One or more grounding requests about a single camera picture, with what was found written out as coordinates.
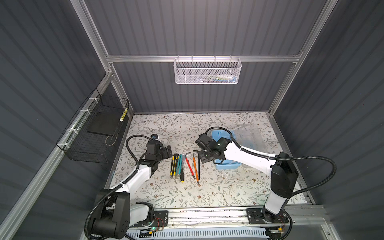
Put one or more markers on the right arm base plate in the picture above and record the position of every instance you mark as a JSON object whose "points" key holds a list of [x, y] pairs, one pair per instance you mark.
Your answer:
{"points": [[263, 216]]}

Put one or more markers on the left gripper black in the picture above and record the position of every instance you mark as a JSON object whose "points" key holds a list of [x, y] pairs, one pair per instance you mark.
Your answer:
{"points": [[164, 155]]}

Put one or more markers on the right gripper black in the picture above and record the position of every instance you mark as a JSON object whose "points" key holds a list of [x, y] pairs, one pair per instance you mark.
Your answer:
{"points": [[202, 159]]}

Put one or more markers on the black wire mesh basket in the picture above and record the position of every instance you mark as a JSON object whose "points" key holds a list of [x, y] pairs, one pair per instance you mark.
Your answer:
{"points": [[96, 132]]}

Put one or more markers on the black hex key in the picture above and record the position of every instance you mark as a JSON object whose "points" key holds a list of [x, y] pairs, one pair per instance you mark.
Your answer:
{"points": [[198, 162]]}

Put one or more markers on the light blue plastic tool box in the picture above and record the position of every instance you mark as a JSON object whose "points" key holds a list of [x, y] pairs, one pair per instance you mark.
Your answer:
{"points": [[240, 141]]}

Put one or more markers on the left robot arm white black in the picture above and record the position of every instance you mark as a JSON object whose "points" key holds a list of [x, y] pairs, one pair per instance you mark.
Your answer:
{"points": [[113, 213]]}

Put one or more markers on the yellow marker in black basket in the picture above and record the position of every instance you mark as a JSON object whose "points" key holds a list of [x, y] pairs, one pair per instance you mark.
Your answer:
{"points": [[123, 114]]}

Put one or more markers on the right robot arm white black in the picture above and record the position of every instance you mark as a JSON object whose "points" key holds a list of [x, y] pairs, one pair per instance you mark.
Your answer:
{"points": [[284, 175]]}

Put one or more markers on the teal utility knife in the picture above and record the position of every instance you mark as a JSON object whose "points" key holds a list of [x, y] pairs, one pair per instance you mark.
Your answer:
{"points": [[179, 165]]}

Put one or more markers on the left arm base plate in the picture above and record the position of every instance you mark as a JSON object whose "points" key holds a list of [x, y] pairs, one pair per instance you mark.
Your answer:
{"points": [[160, 219]]}

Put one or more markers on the black yellow tip screwdriver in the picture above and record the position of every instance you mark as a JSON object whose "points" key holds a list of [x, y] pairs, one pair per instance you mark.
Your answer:
{"points": [[182, 177]]}

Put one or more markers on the yellow black utility knife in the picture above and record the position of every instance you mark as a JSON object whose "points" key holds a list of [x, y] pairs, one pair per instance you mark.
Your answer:
{"points": [[175, 160]]}

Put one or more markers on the floral table mat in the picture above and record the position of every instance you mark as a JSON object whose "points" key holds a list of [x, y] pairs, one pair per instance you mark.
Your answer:
{"points": [[243, 186]]}

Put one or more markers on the white wire mesh basket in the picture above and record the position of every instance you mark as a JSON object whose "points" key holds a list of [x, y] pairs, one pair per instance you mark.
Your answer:
{"points": [[207, 71]]}

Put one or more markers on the white slotted cable duct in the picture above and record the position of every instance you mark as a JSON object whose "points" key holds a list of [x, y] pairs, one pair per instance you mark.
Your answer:
{"points": [[201, 233]]}

